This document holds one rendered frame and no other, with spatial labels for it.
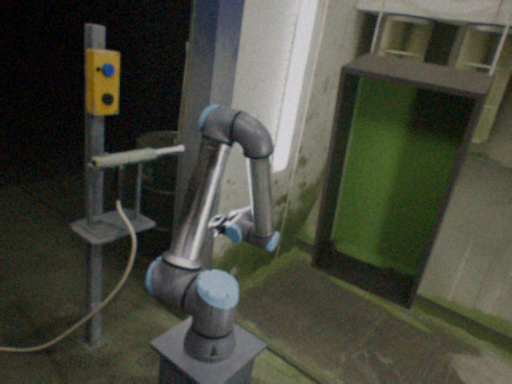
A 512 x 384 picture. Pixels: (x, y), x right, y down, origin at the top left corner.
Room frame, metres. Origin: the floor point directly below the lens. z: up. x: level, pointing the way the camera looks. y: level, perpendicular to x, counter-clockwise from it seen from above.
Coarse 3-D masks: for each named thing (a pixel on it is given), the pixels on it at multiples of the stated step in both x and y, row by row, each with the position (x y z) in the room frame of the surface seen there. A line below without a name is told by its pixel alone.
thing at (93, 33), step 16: (96, 32) 1.72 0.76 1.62; (96, 128) 1.72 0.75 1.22; (96, 144) 1.72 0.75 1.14; (96, 176) 1.73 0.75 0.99; (96, 192) 1.73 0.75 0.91; (96, 208) 1.73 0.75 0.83; (96, 256) 1.73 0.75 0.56; (96, 272) 1.73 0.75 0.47; (96, 288) 1.73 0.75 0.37; (96, 304) 1.73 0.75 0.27; (96, 320) 1.73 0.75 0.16; (96, 336) 1.74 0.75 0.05
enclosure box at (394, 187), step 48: (384, 96) 2.21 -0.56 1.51; (432, 96) 2.10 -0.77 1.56; (480, 96) 1.67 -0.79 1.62; (336, 144) 2.10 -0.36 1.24; (384, 144) 2.23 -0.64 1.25; (432, 144) 2.11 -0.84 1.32; (336, 192) 2.29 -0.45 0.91; (384, 192) 2.26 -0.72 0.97; (432, 192) 2.12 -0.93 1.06; (336, 240) 2.42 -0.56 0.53; (384, 240) 2.28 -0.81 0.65; (432, 240) 1.79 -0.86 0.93; (384, 288) 2.02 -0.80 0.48
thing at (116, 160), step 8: (128, 152) 1.69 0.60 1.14; (136, 152) 1.71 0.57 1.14; (144, 152) 1.73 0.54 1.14; (152, 152) 1.77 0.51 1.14; (160, 152) 1.82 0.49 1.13; (168, 152) 1.86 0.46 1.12; (96, 160) 1.54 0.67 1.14; (104, 160) 1.56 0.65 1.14; (112, 160) 1.59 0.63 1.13; (120, 160) 1.62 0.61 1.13; (128, 160) 1.66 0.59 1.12; (136, 160) 1.69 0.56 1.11; (96, 168) 1.54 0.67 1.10; (112, 168) 1.62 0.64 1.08; (120, 168) 1.63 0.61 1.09; (120, 176) 1.64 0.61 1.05; (120, 184) 1.64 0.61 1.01; (120, 192) 1.64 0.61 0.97; (120, 200) 1.64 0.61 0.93
